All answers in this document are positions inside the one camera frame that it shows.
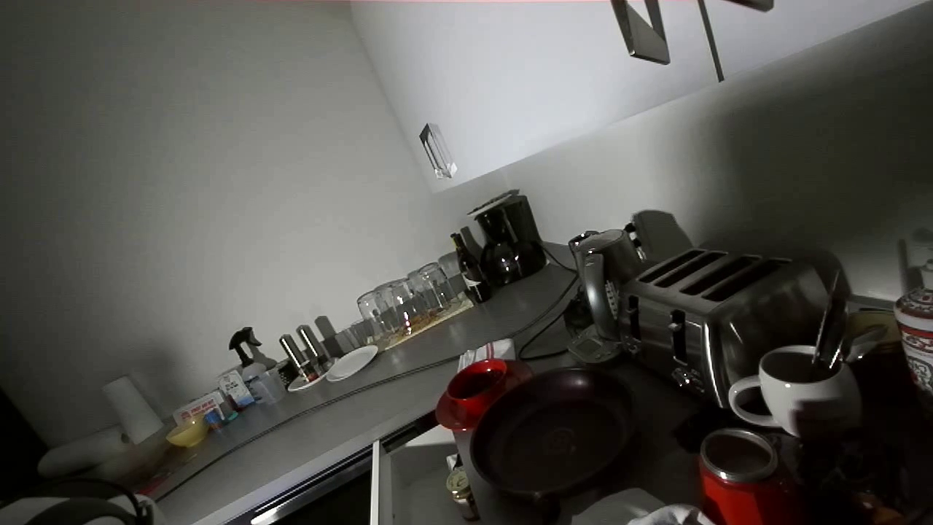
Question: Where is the dark grey boxy appliance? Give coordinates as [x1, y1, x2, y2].
[620, 206, 696, 269]

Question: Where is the white ceramic mug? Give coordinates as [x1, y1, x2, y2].
[725, 341, 865, 438]

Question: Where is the red metal canister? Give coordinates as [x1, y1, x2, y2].
[695, 426, 813, 525]

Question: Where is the metal utensil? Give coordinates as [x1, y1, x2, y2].
[833, 322, 893, 371]

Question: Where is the dark spoon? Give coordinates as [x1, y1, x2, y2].
[811, 270, 852, 374]

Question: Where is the dark metal shaker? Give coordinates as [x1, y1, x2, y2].
[276, 331, 310, 384]
[294, 322, 333, 379]
[311, 315, 346, 362]

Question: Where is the white plate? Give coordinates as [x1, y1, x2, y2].
[324, 344, 381, 388]

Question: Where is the white upper kitchen cabinet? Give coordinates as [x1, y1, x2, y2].
[346, 0, 933, 197]

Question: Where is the white rounded container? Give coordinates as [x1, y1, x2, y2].
[34, 426, 133, 480]

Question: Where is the yellow small bowl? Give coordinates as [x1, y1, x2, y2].
[162, 416, 213, 452]

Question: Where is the small white saucer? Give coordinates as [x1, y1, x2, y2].
[286, 374, 333, 397]

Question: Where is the black-pump soap dispenser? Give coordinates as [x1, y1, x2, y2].
[225, 327, 282, 392]

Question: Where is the white paper roll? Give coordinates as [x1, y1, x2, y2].
[98, 376, 168, 449]

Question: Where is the chrome four-slot toaster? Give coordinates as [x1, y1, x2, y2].
[620, 244, 855, 411]

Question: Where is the clear drinking glass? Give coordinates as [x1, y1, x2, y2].
[381, 277, 423, 336]
[432, 254, 469, 308]
[403, 266, 453, 327]
[353, 286, 404, 350]

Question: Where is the dark wine bottle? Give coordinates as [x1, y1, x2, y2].
[450, 226, 496, 306]

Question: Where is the patterned ceramic jar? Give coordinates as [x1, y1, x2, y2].
[888, 286, 933, 397]

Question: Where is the black power cord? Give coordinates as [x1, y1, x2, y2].
[374, 244, 588, 390]

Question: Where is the colourful small box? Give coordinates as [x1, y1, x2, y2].
[171, 390, 243, 432]

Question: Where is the white napkin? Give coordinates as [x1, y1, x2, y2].
[455, 336, 520, 379]

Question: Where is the red bowl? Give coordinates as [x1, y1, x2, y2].
[432, 356, 524, 438]

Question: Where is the dark frying pan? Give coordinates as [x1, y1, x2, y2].
[467, 365, 638, 508]

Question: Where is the white patterned cloth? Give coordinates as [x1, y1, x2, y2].
[569, 483, 716, 525]

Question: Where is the steel electric kettle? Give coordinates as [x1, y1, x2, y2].
[569, 226, 651, 371]

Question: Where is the black coffee maker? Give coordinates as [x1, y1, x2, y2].
[464, 185, 550, 295]

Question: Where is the black robot wrist cable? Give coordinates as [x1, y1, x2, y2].
[18, 476, 158, 525]

